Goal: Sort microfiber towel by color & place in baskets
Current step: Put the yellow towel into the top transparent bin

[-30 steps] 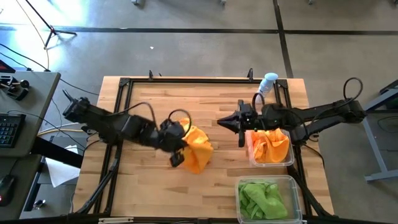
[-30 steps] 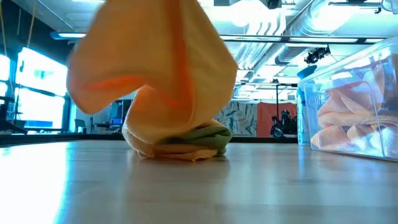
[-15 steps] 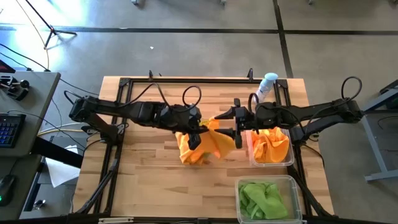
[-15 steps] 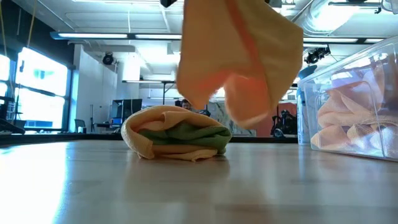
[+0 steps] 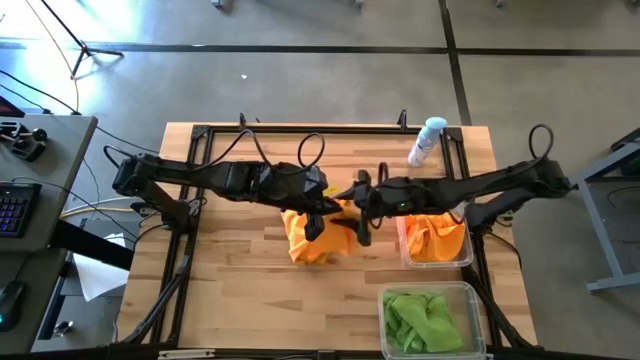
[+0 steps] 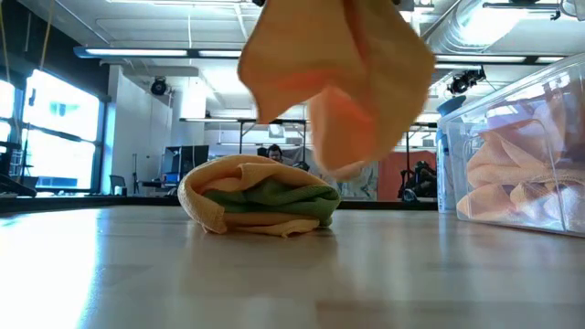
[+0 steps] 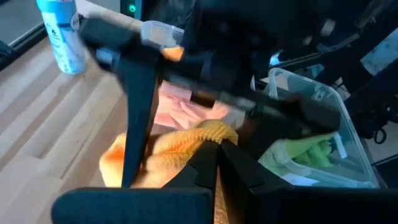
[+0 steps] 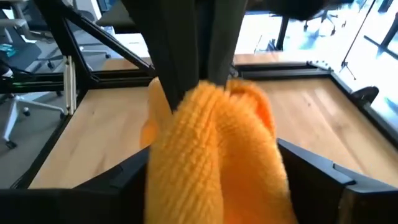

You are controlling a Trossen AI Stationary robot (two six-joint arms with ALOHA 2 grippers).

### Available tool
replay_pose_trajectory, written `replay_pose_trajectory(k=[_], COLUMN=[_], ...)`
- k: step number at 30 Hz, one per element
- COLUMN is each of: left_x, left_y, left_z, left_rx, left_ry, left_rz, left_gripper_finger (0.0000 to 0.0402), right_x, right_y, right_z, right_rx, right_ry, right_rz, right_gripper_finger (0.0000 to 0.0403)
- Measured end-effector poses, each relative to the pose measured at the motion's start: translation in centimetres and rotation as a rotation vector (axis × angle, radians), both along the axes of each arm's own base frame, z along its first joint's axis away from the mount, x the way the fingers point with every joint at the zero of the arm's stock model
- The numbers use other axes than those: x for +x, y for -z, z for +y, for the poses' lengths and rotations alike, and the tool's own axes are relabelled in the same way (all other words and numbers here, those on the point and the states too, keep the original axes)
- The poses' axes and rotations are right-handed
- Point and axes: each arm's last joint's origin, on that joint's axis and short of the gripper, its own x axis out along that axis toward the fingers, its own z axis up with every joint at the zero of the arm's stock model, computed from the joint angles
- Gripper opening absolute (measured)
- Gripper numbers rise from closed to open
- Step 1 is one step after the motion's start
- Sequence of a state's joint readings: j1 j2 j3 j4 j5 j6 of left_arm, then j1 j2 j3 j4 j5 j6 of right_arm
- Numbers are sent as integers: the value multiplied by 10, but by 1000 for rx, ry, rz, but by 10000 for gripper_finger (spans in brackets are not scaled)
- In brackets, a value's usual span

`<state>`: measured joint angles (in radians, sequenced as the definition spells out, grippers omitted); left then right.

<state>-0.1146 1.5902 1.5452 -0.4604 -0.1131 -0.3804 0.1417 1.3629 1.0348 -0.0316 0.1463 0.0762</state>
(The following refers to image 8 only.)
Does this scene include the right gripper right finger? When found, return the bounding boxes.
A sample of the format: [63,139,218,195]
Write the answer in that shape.
[276,138,398,224]

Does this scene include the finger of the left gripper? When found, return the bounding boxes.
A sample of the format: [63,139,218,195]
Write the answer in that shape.
[207,0,248,86]
[121,0,200,111]

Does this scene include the long table black legs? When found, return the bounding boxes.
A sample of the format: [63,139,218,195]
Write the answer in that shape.
[363,18,398,62]

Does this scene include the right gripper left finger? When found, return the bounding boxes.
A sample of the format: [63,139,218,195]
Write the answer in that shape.
[0,146,150,224]

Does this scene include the black tripod stand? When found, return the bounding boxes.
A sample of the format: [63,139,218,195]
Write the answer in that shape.
[338,0,379,81]

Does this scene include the orange microfiber towel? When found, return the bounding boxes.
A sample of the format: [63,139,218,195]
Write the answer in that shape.
[139,77,298,224]

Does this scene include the white office chair base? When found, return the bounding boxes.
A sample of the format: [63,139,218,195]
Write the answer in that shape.
[0,93,67,150]

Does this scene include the black table clamp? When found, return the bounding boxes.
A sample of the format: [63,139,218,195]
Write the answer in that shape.
[349,86,380,108]

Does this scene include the white plastic strip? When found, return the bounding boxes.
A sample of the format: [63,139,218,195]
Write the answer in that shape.
[63,55,78,116]

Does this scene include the grey office chair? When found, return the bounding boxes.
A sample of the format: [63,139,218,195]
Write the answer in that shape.
[0,0,43,68]

